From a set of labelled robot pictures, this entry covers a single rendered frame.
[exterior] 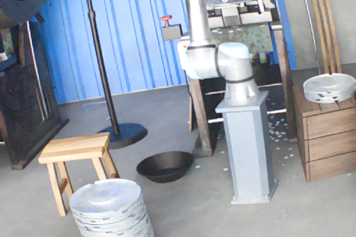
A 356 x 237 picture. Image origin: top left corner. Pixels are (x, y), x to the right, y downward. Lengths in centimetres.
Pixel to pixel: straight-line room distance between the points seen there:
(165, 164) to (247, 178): 70
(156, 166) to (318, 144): 96
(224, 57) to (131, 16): 217
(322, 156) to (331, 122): 16
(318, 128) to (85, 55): 259
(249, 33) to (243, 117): 69
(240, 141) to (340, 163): 53
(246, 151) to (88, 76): 246
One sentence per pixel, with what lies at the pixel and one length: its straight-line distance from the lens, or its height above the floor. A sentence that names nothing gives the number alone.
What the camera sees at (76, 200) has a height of 29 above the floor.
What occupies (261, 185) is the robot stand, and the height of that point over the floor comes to 8.
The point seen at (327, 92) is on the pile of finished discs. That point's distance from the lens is 221.
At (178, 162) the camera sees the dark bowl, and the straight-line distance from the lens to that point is 268.
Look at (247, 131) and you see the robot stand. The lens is 203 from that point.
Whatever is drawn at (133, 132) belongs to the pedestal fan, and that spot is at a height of 4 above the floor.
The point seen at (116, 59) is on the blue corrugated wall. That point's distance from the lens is 417.
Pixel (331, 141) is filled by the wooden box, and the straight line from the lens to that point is 219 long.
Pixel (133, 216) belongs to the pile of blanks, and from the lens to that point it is 180.
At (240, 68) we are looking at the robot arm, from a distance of 198.
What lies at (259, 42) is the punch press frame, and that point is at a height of 55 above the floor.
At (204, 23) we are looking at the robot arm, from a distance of 205.
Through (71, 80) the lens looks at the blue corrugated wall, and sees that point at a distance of 438.
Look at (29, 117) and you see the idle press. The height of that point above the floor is 22.
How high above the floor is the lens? 109
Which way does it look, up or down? 17 degrees down
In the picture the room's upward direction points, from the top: 12 degrees counter-clockwise
